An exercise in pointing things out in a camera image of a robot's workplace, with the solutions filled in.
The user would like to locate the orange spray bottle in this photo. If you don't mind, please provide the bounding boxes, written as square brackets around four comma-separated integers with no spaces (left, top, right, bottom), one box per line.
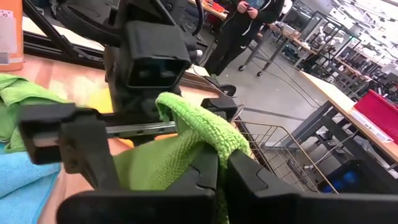
[0,0,24,72]

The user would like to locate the black computer tower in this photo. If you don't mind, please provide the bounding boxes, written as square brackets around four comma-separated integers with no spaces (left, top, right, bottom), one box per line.
[317,159,398,195]

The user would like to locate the copper wire basket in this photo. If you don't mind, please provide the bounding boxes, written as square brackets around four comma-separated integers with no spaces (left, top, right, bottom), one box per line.
[233,116,340,195]

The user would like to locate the wooden workbench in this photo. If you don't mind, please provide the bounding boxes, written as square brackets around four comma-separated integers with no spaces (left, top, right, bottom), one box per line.
[281,70,398,175]

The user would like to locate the green microfiber towel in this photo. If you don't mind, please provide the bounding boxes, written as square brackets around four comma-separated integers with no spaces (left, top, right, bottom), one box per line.
[0,73,68,153]
[112,91,253,224]

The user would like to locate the metal rolling cart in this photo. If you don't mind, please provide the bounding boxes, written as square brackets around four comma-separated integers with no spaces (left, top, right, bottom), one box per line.
[238,21,315,78]

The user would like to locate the person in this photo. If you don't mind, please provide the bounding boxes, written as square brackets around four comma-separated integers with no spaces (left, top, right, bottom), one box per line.
[203,0,285,77]

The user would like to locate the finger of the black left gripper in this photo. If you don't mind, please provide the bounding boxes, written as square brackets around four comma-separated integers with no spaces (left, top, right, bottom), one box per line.
[17,101,121,192]
[200,83,240,123]

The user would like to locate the black table frame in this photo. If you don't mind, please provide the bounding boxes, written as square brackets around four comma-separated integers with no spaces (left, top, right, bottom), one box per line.
[21,0,106,70]

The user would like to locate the orange microfiber towel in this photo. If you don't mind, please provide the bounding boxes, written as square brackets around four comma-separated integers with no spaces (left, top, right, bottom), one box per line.
[88,88,135,149]

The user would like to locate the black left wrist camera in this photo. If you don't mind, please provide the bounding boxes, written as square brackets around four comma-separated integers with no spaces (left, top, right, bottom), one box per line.
[119,20,193,91]

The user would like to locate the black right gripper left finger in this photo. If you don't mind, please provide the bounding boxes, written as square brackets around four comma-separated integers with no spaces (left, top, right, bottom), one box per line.
[57,145,219,224]

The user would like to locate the blue microfiber towel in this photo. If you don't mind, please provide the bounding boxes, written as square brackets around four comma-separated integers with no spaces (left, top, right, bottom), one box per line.
[0,142,62,224]

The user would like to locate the red plastic bin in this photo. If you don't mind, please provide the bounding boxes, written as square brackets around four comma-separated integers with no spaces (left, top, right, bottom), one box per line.
[353,89,398,144]

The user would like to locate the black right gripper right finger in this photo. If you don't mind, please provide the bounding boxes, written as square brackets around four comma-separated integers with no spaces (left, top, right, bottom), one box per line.
[223,149,398,224]

